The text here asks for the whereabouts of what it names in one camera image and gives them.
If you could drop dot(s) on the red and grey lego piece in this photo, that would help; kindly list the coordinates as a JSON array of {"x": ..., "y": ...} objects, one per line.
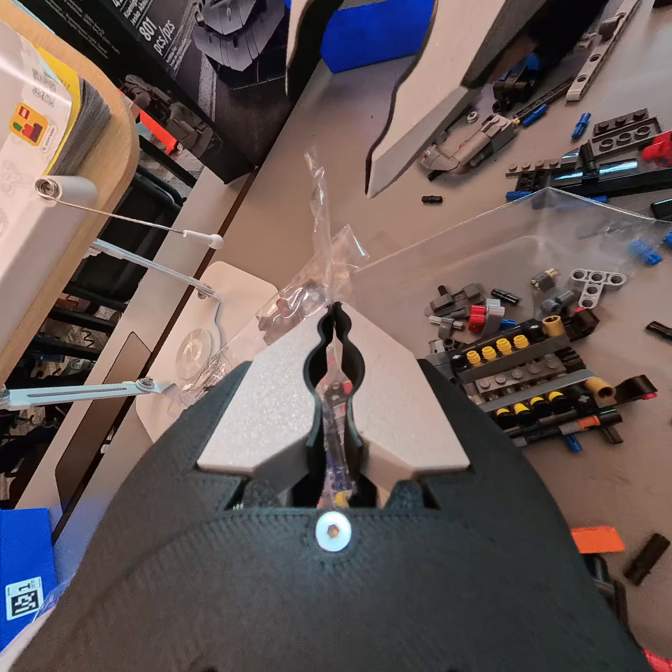
[{"x": 477, "y": 317}]

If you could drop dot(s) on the wooden and white book stand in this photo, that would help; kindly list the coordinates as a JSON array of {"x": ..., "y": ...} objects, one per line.
[{"x": 236, "y": 294}]

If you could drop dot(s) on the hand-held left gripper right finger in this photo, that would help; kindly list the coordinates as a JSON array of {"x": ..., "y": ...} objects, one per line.
[{"x": 409, "y": 414}]

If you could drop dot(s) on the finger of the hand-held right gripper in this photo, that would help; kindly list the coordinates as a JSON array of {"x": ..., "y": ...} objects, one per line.
[
  {"x": 299, "y": 31},
  {"x": 446, "y": 78}
]

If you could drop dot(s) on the black lego assembly yellow studs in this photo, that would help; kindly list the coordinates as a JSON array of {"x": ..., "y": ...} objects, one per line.
[{"x": 525, "y": 367}]

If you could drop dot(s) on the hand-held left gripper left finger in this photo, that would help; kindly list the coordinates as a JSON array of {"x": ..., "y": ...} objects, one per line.
[{"x": 262, "y": 414}]

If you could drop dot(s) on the orange lego piece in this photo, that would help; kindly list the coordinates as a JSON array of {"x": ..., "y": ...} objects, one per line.
[{"x": 598, "y": 540}]

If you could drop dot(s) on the large clear plastic bag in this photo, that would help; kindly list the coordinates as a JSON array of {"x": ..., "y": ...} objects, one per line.
[{"x": 525, "y": 236}]

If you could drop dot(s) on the blue plastic bin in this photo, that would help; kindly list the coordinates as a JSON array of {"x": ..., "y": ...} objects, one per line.
[{"x": 367, "y": 31}]

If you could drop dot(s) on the pile of loose lego pieces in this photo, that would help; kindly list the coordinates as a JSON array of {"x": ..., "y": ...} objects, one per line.
[{"x": 624, "y": 136}]

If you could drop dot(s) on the black lego set box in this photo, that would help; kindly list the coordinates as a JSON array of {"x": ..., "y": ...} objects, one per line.
[{"x": 157, "y": 63}]

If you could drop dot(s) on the lego instruction booklet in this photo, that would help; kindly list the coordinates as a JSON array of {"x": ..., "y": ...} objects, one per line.
[{"x": 31, "y": 157}]

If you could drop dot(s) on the grey lego connector assembly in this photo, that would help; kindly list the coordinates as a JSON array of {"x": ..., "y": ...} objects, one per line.
[{"x": 472, "y": 147}]

